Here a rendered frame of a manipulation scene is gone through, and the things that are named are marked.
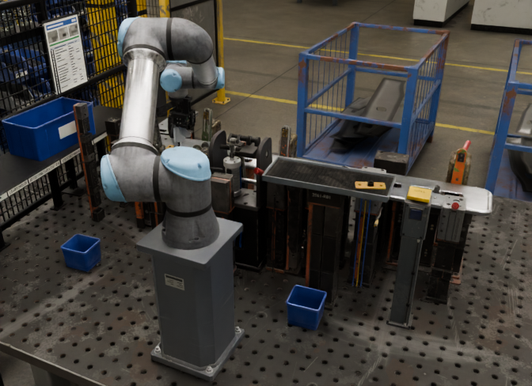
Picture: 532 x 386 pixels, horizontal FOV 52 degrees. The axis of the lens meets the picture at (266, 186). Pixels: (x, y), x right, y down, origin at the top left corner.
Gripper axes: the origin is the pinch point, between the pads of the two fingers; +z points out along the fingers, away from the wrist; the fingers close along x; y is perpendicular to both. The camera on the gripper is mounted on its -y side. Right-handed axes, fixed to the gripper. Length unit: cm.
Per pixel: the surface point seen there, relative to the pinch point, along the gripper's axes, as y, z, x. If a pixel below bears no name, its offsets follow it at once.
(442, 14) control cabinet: 51, 80, 773
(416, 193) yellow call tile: 95, -15, -34
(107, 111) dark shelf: -45.5, -0.3, 19.3
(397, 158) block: 84, -1, 16
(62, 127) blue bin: -35.7, -9.1, -21.5
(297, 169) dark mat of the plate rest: 59, -14, -32
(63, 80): -55, -17, 5
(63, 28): -55, -37, 10
